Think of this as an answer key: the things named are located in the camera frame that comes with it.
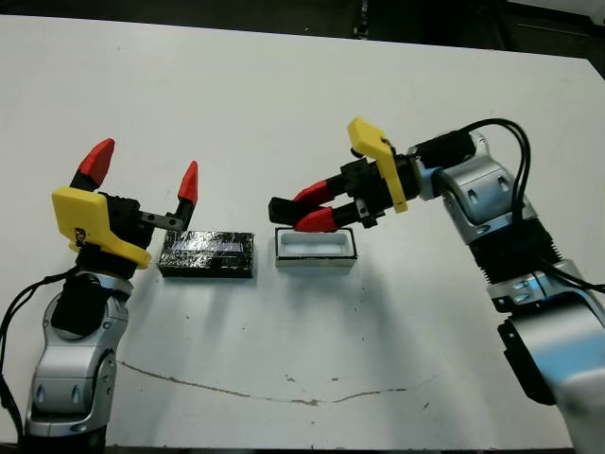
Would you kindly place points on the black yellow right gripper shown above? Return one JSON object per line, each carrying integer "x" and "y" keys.
{"x": 378, "y": 184}

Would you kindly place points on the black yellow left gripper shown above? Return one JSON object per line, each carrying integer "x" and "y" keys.
{"x": 90, "y": 217}

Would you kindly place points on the shiny black box lid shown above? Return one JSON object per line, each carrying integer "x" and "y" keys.
{"x": 208, "y": 255}

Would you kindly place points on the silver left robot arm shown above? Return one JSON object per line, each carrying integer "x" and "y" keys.
{"x": 71, "y": 359}

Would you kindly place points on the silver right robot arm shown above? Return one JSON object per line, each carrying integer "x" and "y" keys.
{"x": 487, "y": 189}

